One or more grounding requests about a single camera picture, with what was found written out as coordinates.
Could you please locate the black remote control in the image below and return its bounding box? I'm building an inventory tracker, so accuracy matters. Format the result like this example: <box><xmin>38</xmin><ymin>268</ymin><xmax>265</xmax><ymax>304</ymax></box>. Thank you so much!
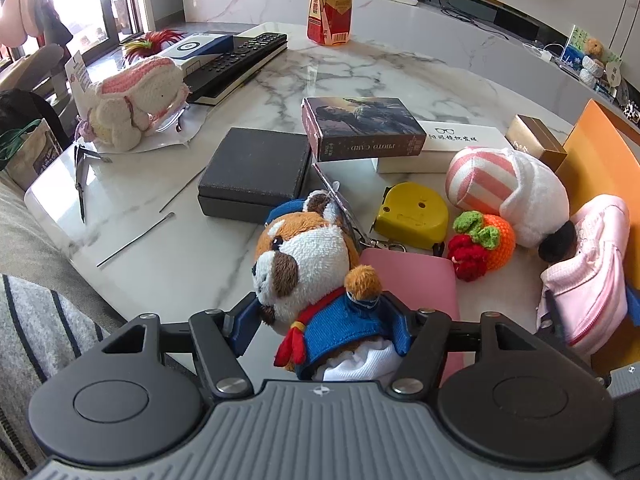
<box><xmin>184</xmin><ymin>32</ymin><xmax>288</xmax><ymax>98</ymax></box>

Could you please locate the small teddy bear decoration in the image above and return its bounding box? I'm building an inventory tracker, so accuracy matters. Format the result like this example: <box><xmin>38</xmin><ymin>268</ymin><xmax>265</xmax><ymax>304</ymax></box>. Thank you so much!
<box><xmin>585</xmin><ymin>37</ymin><xmax>605</xmax><ymax>60</ymax></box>

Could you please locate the metal knitting needle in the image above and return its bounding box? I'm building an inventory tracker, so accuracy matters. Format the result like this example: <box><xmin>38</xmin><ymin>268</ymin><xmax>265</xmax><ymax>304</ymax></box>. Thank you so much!
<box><xmin>158</xmin><ymin>166</ymin><xmax>206</xmax><ymax>214</ymax></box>
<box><xmin>96</xmin><ymin>211</ymin><xmax>176</xmax><ymax>268</ymax></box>

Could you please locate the small gold box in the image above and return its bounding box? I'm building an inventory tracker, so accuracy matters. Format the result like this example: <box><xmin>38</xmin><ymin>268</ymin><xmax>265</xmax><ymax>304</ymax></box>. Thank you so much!
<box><xmin>506</xmin><ymin>114</ymin><xmax>566</xmax><ymax>171</ymax></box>

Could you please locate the dark photo card box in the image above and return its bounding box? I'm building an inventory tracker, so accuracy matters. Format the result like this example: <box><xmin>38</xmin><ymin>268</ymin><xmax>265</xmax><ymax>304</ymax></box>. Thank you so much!
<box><xmin>300</xmin><ymin>96</ymin><xmax>426</xmax><ymax>162</ymax></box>

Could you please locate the pink notebook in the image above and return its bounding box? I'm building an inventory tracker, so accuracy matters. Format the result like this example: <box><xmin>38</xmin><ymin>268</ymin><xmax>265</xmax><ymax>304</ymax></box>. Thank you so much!
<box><xmin>360</xmin><ymin>248</ymin><xmax>463</xmax><ymax>387</ymax></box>

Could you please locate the brown white plush dog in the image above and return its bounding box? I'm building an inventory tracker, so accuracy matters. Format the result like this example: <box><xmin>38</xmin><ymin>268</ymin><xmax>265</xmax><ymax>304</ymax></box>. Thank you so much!
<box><xmin>250</xmin><ymin>190</ymin><xmax>404</xmax><ymax>385</ymax></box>

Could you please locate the orange cardboard box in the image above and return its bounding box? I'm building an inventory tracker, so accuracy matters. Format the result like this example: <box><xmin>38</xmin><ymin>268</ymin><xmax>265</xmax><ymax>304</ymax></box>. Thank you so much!
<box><xmin>556</xmin><ymin>101</ymin><xmax>639</xmax><ymax>378</ymax></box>

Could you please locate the black box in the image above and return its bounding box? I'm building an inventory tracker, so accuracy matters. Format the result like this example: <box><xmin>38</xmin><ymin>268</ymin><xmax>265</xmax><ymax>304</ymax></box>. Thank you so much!
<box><xmin>198</xmin><ymin>128</ymin><xmax>311</xmax><ymax>224</ymax></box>

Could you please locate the red feather toy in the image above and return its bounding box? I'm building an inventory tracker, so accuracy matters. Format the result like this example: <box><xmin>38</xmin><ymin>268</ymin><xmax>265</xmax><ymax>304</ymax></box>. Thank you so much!
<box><xmin>122</xmin><ymin>28</ymin><xmax>184</xmax><ymax>64</ymax></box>

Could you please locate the pink striped white plush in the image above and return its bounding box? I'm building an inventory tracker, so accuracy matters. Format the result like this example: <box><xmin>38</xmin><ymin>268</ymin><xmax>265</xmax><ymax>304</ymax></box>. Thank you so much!
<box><xmin>445</xmin><ymin>148</ymin><xmax>576</xmax><ymax>263</ymax></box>

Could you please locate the white glasses box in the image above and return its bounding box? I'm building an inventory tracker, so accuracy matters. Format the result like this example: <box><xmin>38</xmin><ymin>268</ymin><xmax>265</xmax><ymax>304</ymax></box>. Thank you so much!
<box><xmin>372</xmin><ymin>120</ymin><xmax>511</xmax><ymax>174</ymax></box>

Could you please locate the pink cloth bundle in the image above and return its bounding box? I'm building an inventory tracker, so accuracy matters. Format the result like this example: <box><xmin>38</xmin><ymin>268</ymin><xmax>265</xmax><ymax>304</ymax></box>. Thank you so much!
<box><xmin>537</xmin><ymin>194</ymin><xmax>630</xmax><ymax>359</ymax></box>

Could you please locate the red yellow drink carton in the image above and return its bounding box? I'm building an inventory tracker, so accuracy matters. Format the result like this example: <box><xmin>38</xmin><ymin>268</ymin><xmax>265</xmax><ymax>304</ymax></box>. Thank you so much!
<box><xmin>307</xmin><ymin>0</ymin><xmax>352</xmax><ymax>47</ymax></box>

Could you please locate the black notebook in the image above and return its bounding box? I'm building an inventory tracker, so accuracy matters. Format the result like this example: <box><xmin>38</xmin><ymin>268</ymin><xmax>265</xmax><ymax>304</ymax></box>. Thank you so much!
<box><xmin>188</xmin><ymin>44</ymin><xmax>288</xmax><ymax>106</ymax></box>

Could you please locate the orange crochet fruit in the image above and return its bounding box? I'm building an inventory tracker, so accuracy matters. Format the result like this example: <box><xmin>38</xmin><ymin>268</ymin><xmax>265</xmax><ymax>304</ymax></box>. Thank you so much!
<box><xmin>447</xmin><ymin>210</ymin><xmax>516</xmax><ymax>282</ymax></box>

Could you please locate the yellow tape measure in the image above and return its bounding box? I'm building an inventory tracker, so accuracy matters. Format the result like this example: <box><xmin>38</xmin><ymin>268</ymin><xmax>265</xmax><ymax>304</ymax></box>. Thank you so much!
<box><xmin>372</xmin><ymin>181</ymin><xmax>449</xmax><ymax>250</ymax></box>

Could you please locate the black pliers tool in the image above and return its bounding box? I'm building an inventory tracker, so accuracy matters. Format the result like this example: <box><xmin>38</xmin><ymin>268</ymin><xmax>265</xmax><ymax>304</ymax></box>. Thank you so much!
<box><xmin>74</xmin><ymin>143</ymin><xmax>112</xmax><ymax>222</ymax></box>

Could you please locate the pink white crochet toy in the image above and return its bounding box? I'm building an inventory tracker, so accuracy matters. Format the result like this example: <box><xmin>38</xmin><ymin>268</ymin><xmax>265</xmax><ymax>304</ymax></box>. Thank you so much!
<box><xmin>77</xmin><ymin>56</ymin><xmax>190</xmax><ymax>153</ymax></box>

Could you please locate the white blue small box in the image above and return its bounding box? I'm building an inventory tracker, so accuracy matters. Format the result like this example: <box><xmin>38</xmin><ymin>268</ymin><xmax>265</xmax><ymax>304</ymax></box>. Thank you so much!
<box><xmin>160</xmin><ymin>32</ymin><xmax>234</xmax><ymax>77</ymax></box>

